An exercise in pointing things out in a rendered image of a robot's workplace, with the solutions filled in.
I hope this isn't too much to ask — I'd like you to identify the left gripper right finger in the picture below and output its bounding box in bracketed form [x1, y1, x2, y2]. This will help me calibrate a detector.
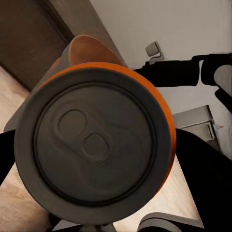
[175, 128, 232, 232]

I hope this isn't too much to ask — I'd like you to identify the can of soda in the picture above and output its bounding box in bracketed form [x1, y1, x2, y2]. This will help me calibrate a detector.
[14, 62, 176, 225]

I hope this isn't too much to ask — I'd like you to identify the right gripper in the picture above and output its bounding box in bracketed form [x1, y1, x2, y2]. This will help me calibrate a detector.
[136, 60, 181, 87]

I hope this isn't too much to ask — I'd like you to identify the trash can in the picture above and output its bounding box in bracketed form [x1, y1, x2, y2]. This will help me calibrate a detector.
[3, 35, 124, 132]

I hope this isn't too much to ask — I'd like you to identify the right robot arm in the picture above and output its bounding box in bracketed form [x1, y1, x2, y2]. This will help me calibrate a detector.
[136, 42, 232, 113]

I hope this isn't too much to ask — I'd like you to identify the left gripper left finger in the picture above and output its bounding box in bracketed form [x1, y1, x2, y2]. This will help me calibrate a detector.
[0, 130, 15, 186]

